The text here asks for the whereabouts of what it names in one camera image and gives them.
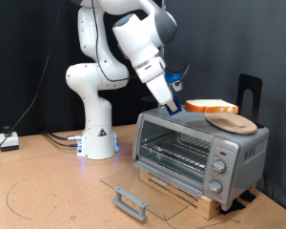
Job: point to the black foam pad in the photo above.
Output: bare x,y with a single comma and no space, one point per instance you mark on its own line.
232,207
248,195

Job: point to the black backdrop curtain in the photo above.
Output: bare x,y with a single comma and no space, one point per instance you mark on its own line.
16,47

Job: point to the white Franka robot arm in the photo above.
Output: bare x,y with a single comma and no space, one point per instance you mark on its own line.
95,136

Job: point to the silver toaster oven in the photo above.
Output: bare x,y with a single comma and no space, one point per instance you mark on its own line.
244,152

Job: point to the silver oven knob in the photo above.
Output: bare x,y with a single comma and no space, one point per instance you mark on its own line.
219,166
215,186

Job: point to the small round wooden board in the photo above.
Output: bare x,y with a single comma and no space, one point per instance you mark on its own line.
232,124

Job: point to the black metal bookend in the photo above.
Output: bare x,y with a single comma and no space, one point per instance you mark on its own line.
241,82

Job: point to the grey backdrop curtain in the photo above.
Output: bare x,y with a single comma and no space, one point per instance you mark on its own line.
228,38

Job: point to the black spatula with blue block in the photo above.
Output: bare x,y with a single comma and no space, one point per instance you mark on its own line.
180,106

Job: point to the white emergency stop box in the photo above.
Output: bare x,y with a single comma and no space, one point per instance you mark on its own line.
9,141

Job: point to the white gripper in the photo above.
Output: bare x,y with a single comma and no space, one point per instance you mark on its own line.
160,90

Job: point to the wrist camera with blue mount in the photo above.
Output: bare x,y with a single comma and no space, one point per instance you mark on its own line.
173,78

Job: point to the toy bread slice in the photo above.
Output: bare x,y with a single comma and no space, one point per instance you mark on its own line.
209,105

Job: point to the wooden slatted block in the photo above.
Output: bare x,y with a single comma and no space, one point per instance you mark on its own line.
208,207

